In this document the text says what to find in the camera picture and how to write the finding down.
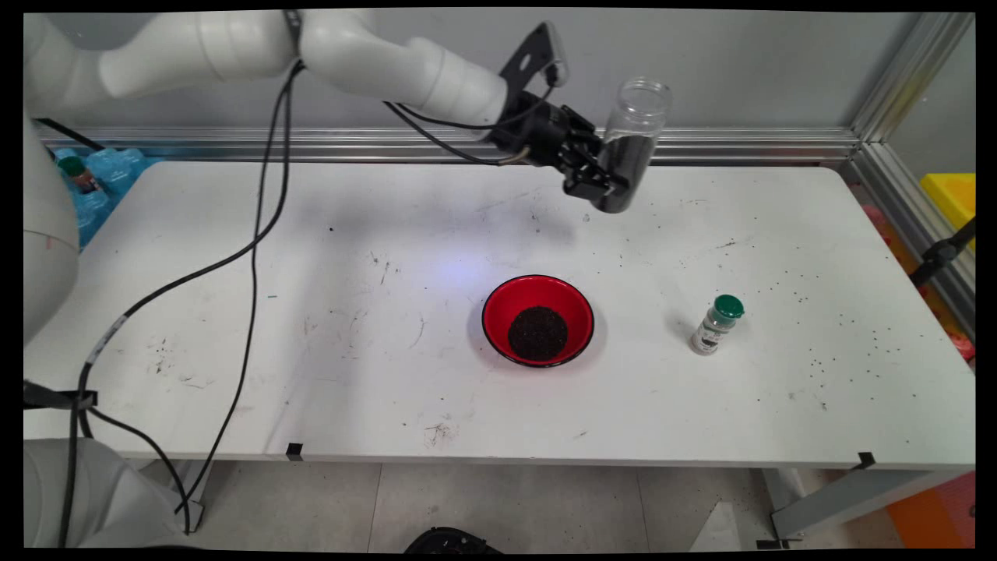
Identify black velcro strap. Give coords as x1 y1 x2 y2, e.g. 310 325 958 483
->
283 9 306 62
23 379 99 411

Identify tall clear plastic jar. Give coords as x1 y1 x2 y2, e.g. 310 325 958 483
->
590 76 674 214

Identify yellow plastic box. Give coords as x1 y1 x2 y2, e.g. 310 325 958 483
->
921 173 976 252

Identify short aluminium frame rail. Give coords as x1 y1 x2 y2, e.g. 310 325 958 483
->
849 140 976 344

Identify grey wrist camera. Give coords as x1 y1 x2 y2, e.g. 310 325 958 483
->
544 22 570 86

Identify long aluminium frame rail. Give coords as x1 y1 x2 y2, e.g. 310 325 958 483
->
35 127 859 164

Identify aluminium frame post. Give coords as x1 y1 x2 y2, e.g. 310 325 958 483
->
849 12 974 145

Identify orange box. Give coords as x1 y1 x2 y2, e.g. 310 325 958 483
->
884 470 976 548

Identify red bowl black rim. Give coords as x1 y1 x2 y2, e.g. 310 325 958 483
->
481 274 596 369

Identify black object on floor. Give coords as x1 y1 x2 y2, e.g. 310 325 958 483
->
403 527 501 554

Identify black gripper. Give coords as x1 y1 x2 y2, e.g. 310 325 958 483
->
489 90 630 202

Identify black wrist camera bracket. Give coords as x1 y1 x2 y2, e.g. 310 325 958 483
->
498 22 569 88

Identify small green-capped spice bottle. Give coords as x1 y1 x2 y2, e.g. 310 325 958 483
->
690 295 745 357

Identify red object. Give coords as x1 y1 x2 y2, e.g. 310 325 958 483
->
944 327 976 363

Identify blue water bottle pack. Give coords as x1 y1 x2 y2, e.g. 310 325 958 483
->
51 148 164 250

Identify green-capped bottle red label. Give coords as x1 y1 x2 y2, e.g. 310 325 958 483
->
58 156 102 196

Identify grey table leg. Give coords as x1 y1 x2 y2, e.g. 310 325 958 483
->
756 466 974 550
173 460 216 533

